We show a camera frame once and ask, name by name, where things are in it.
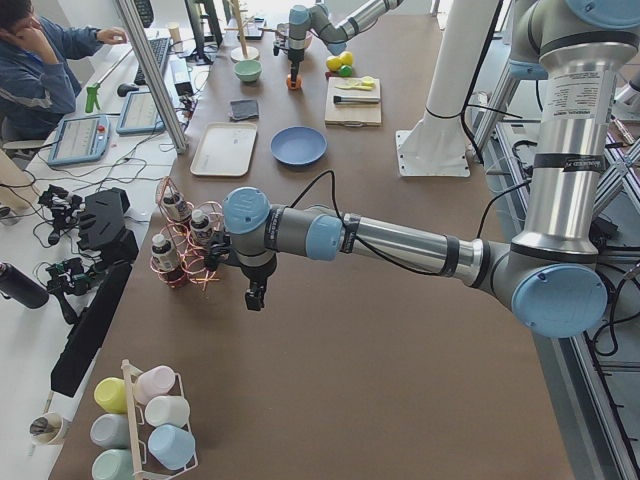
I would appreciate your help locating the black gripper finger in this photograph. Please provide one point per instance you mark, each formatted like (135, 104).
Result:
(294, 76)
(254, 297)

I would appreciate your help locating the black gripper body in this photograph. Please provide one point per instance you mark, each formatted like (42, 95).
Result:
(256, 274)
(295, 59)

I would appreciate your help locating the orange fruit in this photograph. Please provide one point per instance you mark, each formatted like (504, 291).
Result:
(293, 87)

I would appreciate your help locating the blue plate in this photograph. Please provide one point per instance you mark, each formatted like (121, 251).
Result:
(298, 146)

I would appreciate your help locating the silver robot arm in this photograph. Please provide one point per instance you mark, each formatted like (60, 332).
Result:
(546, 274)
(316, 19)

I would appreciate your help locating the pink bowl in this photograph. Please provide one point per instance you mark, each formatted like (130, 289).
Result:
(282, 30)

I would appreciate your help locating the whole lemon near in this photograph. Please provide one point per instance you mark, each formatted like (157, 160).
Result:
(333, 63)

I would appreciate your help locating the whole lemon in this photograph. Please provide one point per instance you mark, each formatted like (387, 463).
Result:
(346, 58)
(333, 63)

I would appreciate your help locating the green bowl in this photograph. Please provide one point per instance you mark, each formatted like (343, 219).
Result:
(248, 71)

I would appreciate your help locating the green lime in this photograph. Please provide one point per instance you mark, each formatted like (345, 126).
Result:
(345, 71)

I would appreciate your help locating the whole lemon far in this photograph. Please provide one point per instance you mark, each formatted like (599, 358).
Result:
(346, 58)

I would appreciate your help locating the wooden cup tree stand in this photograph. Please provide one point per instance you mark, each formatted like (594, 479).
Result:
(244, 51)

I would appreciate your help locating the steel muddler with black tip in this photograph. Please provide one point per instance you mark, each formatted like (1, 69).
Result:
(355, 100)

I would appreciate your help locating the wooden cutting board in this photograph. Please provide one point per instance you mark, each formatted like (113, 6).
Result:
(352, 115)

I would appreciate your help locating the grey folded cloth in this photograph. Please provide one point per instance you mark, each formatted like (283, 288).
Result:
(244, 109)

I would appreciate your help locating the yellow plastic knife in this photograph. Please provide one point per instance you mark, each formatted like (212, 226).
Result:
(361, 87)

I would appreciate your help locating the dark drink bottle two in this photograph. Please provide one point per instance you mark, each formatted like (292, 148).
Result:
(201, 227)

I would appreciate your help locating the dark drink bottle three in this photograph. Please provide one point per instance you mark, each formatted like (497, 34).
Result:
(164, 253)

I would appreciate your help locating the dark drink bottle one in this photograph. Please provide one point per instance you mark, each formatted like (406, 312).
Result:
(176, 208)

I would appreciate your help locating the cream rabbit tray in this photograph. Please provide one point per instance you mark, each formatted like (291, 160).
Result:
(224, 150)

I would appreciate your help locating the pink cup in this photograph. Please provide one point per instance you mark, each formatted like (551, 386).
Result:
(152, 383)

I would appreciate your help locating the black keyboard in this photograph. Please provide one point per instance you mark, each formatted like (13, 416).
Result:
(160, 48)

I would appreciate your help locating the white cup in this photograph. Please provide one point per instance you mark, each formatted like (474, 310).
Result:
(173, 410)

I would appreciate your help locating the teach pendant far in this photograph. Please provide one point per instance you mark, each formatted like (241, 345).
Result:
(139, 115)

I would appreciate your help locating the teach pendant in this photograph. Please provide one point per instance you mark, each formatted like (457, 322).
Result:
(139, 115)
(80, 140)

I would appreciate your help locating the black foam case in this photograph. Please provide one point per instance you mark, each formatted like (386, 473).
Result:
(101, 227)

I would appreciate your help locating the blue cup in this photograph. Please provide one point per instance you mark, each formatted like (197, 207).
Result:
(173, 447)

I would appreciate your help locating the yellow cup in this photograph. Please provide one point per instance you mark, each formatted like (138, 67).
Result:
(110, 395)

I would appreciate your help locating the grey cup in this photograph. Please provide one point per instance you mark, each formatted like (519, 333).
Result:
(111, 431)

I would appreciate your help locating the mint green cup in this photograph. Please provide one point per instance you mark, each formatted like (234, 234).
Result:
(113, 464)

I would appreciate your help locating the teach pendant near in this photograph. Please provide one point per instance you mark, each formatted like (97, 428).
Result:
(80, 140)

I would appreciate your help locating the black water bottle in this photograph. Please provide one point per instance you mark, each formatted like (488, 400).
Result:
(17, 286)

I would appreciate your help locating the copper wire bottle rack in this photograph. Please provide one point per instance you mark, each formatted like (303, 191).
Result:
(192, 269)

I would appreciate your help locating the aluminium frame post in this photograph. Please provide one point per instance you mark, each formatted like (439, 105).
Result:
(155, 80)

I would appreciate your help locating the white wire cup rack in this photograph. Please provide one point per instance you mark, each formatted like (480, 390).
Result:
(145, 466)

